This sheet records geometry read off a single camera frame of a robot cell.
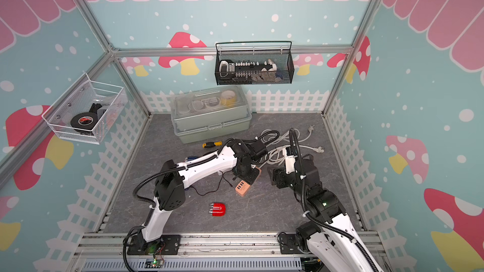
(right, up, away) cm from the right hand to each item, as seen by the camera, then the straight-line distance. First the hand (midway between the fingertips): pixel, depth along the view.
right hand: (275, 166), depth 73 cm
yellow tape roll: (-22, +32, +30) cm, 49 cm away
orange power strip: (-13, -13, +14) cm, 23 cm away
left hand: (-11, -8, +10) cm, 17 cm away
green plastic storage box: (-31, +22, +19) cm, 43 cm away
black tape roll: (-72, +18, -3) cm, 74 cm away
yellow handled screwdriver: (-31, +7, +29) cm, 43 cm away
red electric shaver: (-24, -20, +8) cm, 32 cm away
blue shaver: (-41, -1, +27) cm, 49 cm away
